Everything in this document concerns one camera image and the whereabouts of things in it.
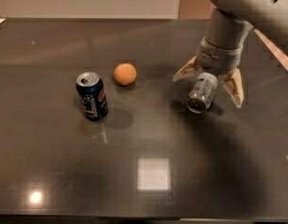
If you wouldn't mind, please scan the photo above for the blue Pepsi can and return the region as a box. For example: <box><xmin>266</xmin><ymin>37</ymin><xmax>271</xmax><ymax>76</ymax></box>
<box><xmin>75</xmin><ymin>72</ymin><xmax>108</xmax><ymax>120</ymax></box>

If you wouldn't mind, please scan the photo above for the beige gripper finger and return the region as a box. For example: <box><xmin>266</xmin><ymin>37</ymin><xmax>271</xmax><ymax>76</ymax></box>
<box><xmin>172</xmin><ymin>56</ymin><xmax>201</xmax><ymax>82</ymax></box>
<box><xmin>222</xmin><ymin>68</ymin><xmax>244</xmax><ymax>108</ymax></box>

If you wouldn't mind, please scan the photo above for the orange fruit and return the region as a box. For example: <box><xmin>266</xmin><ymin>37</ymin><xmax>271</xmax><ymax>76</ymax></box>
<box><xmin>113</xmin><ymin>63</ymin><xmax>137</xmax><ymax>86</ymax></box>

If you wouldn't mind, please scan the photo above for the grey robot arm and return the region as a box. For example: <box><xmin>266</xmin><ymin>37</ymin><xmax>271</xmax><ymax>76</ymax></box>
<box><xmin>172</xmin><ymin>0</ymin><xmax>288</xmax><ymax>113</ymax></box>

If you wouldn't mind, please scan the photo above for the silver green 7up can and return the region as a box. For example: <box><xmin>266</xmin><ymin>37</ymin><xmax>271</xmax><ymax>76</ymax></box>
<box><xmin>187</xmin><ymin>73</ymin><xmax>218</xmax><ymax>114</ymax></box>

